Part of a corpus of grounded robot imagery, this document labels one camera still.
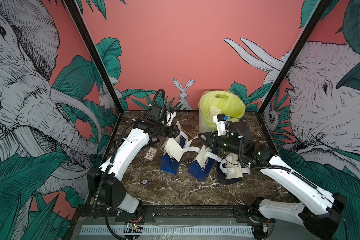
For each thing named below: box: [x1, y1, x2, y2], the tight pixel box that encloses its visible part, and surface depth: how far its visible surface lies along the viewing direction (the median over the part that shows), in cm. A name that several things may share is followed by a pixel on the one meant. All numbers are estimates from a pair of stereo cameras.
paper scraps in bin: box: [208, 106, 222, 116], surface depth 103 cm
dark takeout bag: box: [217, 153, 251, 184], surface depth 69 cm
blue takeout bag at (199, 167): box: [183, 144, 222, 182], surface depth 73 cm
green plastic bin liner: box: [198, 90, 246, 130], surface depth 95 cm
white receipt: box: [164, 137, 184, 163], surface depth 75 cm
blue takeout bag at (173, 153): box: [160, 132, 188, 175], surface depth 77 cm
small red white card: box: [144, 146, 159, 160], surface depth 97 cm
